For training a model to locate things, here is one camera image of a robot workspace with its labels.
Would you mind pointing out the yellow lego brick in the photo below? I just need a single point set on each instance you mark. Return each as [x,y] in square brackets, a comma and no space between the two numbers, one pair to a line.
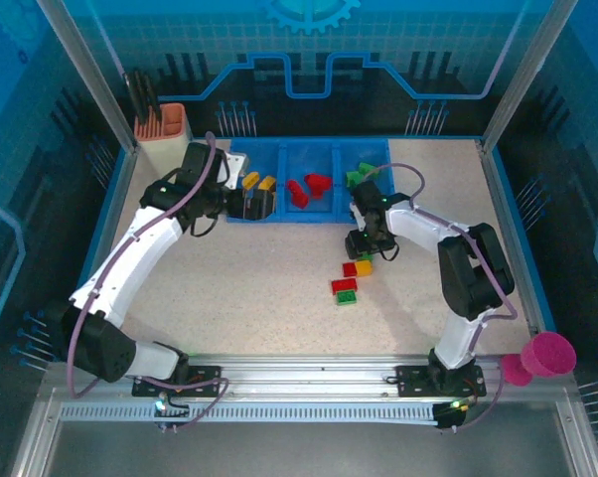
[251,179]
[267,184]
[363,268]

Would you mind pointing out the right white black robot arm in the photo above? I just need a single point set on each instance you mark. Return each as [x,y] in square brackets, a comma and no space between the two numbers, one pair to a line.
[458,338]

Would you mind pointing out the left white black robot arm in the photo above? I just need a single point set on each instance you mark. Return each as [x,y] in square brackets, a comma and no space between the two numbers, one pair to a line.
[130,248]

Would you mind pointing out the blue three-compartment plastic tray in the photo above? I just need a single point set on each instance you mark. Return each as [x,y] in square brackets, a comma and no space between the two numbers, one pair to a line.
[319,211]

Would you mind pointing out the beige orange utensil holder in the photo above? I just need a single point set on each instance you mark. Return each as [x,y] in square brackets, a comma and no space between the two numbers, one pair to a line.
[172,149]

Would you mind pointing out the right controller board with LED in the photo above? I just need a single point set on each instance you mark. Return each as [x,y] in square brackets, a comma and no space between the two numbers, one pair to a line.
[453,411]

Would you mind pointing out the controller board with led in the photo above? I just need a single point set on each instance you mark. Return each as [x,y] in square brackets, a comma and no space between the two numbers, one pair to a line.
[453,411]
[164,408]

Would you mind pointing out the small pink plastic cup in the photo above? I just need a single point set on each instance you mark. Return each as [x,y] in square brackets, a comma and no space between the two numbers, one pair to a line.
[515,372]

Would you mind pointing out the large pink plastic cup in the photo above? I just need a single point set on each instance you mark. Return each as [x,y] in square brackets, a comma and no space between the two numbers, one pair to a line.
[550,355]

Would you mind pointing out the left controller board with LED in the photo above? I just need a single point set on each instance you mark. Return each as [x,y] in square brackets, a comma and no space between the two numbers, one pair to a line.
[164,408]

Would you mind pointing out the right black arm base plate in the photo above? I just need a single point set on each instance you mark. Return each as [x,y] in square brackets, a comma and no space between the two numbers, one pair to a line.
[410,380]

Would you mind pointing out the aluminium front rail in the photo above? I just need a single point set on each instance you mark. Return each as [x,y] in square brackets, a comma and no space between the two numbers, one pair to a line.
[304,377]

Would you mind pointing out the left blue aluminium side rail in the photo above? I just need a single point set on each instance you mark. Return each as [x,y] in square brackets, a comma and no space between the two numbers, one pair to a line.
[107,218]

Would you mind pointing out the blue aluminium side rail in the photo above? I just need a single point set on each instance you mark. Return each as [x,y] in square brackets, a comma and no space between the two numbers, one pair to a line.
[107,218]
[507,199]

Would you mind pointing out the right blue aluminium side rail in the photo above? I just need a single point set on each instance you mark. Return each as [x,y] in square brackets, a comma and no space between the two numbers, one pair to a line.
[507,199]

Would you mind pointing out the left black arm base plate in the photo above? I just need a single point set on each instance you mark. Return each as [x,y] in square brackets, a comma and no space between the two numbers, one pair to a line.
[204,380]

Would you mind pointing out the grey aluminium front frame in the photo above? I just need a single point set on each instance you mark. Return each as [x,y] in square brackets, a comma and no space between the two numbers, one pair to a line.
[304,449]

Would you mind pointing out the left aluminium frame post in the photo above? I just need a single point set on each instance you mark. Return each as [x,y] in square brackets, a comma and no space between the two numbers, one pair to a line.
[88,84]

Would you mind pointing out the aluminium frame post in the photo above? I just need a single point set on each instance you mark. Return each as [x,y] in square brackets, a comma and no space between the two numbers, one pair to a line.
[88,84]
[520,84]

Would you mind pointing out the right aluminium frame post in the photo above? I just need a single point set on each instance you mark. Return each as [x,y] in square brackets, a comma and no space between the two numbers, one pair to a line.
[520,84]

